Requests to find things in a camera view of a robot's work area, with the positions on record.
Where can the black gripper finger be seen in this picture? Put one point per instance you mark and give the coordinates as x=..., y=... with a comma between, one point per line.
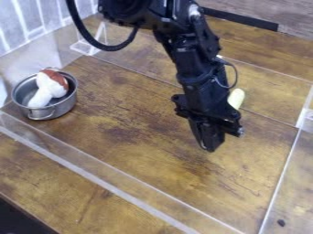
x=196, y=133
x=212, y=137

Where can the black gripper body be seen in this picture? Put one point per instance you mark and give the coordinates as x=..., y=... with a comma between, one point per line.
x=203, y=103

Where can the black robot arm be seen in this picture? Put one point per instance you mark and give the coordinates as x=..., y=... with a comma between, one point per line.
x=177, y=24

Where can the clear acrylic barrier panel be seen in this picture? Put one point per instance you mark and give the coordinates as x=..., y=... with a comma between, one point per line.
x=167, y=208

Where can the plush mushroom toy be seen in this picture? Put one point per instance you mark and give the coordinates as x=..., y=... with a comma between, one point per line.
x=52, y=86

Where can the small silver metal pot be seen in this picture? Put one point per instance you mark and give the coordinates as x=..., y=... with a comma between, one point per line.
x=56, y=108

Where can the black wall strip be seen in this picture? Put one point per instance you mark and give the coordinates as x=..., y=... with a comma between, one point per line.
x=244, y=20

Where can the clear acrylic triangular bracket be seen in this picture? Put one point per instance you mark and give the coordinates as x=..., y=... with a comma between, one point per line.
x=81, y=45

